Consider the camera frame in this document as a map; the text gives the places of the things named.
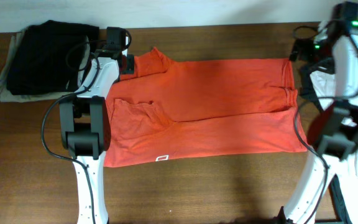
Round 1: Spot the red printed t-shirt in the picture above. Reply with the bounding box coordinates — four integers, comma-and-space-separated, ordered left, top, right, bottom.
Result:
104, 49, 305, 167

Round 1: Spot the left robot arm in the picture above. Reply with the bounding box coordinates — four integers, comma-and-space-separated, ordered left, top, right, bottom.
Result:
59, 27, 134, 224

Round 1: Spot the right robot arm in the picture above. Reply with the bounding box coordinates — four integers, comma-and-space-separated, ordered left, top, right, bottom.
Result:
273, 1, 358, 223

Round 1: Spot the folded black garment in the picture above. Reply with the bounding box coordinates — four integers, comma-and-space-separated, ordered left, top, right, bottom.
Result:
6, 20, 99, 95

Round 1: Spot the folded beige garment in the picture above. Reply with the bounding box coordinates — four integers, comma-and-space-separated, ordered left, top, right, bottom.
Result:
0, 27, 74, 103

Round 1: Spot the right black cable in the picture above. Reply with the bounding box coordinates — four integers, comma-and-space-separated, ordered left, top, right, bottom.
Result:
291, 18, 358, 224

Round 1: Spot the black cable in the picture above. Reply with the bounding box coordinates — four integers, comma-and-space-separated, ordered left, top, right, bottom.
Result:
40, 28, 133, 224
291, 18, 358, 224

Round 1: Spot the left black cable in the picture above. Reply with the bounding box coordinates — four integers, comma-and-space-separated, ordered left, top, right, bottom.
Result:
40, 28, 133, 224

